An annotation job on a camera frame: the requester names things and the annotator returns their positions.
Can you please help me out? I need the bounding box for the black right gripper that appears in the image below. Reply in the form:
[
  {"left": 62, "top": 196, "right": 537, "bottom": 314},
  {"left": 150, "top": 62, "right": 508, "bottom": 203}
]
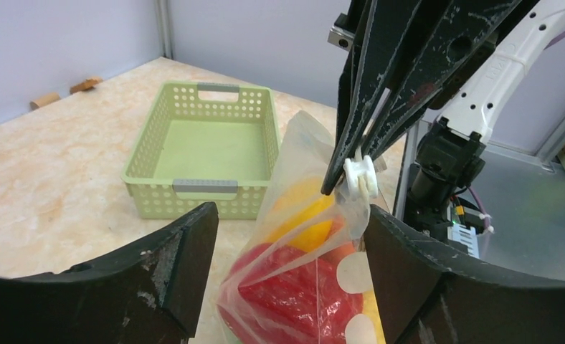
[{"left": 321, "top": 1, "right": 534, "bottom": 195}]

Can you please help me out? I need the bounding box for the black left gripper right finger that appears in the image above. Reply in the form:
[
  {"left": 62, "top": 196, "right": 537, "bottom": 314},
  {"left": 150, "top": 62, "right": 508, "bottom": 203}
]
[{"left": 364, "top": 205, "right": 565, "bottom": 343}]

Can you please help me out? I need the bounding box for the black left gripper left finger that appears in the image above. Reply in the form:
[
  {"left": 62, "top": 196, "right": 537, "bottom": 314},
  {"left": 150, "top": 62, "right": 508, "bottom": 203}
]
[{"left": 0, "top": 202, "right": 219, "bottom": 343}]

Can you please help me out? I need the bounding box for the yellow pear toy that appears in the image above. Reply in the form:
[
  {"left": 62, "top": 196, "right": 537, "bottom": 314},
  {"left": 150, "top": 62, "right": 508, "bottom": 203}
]
[{"left": 363, "top": 290, "right": 386, "bottom": 344}]

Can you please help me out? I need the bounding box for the peach toy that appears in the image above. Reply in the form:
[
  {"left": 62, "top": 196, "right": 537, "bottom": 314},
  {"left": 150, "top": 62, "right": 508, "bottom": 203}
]
[{"left": 321, "top": 242, "right": 358, "bottom": 267}]

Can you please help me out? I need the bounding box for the red bell pepper toy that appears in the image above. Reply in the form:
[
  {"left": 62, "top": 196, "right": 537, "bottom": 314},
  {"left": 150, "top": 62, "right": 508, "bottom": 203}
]
[{"left": 217, "top": 243, "right": 364, "bottom": 343}]

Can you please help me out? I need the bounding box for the clear dotted zip top bag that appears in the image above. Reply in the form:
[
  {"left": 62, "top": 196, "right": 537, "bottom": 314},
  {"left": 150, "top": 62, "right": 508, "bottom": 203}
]
[{"left": 216, "top": 111, "right": 385, "bottom": 343}]

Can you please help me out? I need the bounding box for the white zipper slider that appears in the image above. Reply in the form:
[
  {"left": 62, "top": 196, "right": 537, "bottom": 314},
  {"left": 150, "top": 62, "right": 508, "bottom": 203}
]
[{"left": 343, "top": 147, "right": 379, "bottom": 201}]

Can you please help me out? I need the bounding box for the orange mango toy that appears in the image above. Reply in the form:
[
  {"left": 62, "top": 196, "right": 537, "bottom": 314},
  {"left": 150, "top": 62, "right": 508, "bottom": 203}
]
[{"left": 264, "top": 176, "right": 334, "bottom": 252}]

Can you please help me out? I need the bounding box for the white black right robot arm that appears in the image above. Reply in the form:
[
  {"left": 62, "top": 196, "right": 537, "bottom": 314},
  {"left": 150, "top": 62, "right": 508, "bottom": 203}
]
[{"left": 321, "top": 1, "right": 565, "bottom": 242}]

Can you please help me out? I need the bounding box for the green perforated plastic basket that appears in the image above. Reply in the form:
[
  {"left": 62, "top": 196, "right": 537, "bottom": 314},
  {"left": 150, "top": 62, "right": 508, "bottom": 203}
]
[{"left": 121, "top": 81, "right": 280, "bottom": 220}]

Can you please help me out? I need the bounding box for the brown wooden piece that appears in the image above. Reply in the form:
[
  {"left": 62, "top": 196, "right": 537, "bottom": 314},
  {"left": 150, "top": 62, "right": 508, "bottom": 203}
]
[{"left": 70, "top": 76, "right": 103, "bottom": 95}]

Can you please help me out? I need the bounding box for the wooden cork piece left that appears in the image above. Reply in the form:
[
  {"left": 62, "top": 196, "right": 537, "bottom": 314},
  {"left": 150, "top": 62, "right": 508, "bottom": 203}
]
[{"left": 29, "top": 92, "right": 61, "bottom": 110}]

